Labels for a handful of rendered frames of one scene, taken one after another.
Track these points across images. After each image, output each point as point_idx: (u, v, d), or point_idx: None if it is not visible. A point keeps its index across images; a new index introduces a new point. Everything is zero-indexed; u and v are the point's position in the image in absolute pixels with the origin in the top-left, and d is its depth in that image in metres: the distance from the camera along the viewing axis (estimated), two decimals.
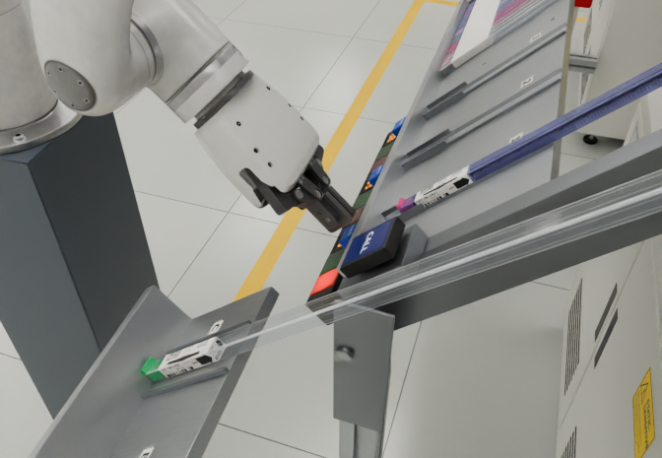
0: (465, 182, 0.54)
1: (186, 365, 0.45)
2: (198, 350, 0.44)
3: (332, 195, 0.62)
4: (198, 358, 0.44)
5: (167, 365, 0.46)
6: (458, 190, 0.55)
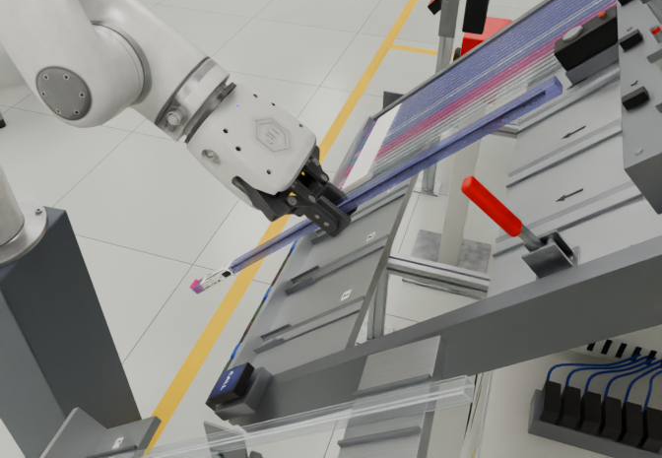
0: (229, 274, 0.74)
1: None
2: None
3: (312, 214, 0.63)
4: None
5: None
6: (226, 278, 0.74)
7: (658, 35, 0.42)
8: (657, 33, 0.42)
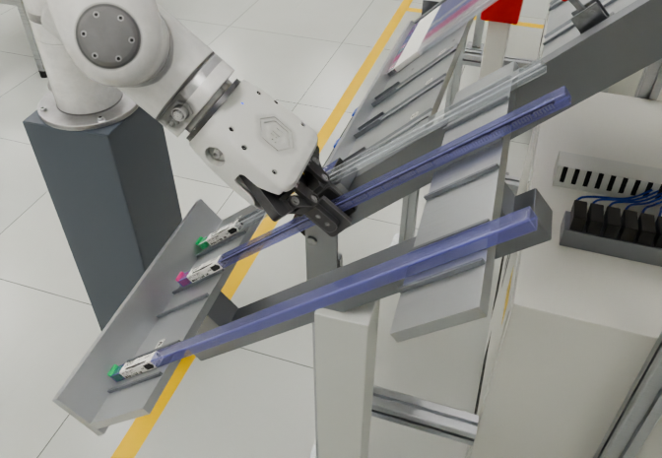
0: (218, 268, 0.73)
1: (222, 235, 0.82)
2: (229, 226, 0.81)
3: (312, 213, 0.63)
4: (229, 229, 0.81)
5: (211, 237, 0.83)
6: (214, 272, 0.73)
7: None
8: None
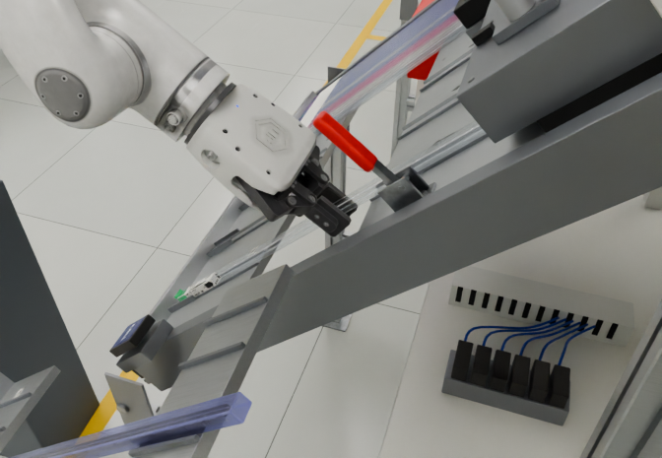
0: None
1: (199, 290, 0.77)
2: (205, 280, 0.77)
3: (312, 214, 0.63)
4: (205, 284, 0.76)
5: (189, 291, 0.78)
6: None
7: None
8: None
